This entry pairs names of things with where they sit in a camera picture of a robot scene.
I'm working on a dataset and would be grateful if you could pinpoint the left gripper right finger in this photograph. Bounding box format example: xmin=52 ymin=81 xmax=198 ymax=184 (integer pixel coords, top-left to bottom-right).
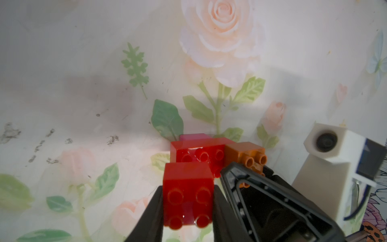
xmin=213 ymin=185 xmax=253 ymax=242

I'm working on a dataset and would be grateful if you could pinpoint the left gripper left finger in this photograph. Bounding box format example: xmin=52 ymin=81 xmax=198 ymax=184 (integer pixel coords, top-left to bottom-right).
xmin=125 ymin=186 xmax=163 ymax=242

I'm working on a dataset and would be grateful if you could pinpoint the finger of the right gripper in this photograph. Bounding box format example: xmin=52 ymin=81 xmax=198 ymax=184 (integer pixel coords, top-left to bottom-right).
xmin=220 ymin=162 xmax=345 ymax=242

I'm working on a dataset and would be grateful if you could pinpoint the small red lego brick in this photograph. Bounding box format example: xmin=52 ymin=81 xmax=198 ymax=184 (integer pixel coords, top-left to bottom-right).
xmin=163 ymin=162 xmax=215 ymax=230

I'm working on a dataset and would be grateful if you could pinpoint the long red lego brick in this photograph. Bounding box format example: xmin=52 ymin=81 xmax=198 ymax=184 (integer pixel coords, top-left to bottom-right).
xmin=170 ymin=137 xmax=234 ymax=178

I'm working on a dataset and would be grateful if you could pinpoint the magenta lego brick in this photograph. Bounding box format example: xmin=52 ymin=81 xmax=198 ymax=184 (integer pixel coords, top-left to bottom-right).
xmin=179 ymin=133 xmax=212 ymax=141

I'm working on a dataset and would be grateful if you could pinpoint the orange lego brick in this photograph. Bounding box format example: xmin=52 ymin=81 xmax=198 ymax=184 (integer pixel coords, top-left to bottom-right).
xmin=224 ymin=142 xmax=268 ymax=176

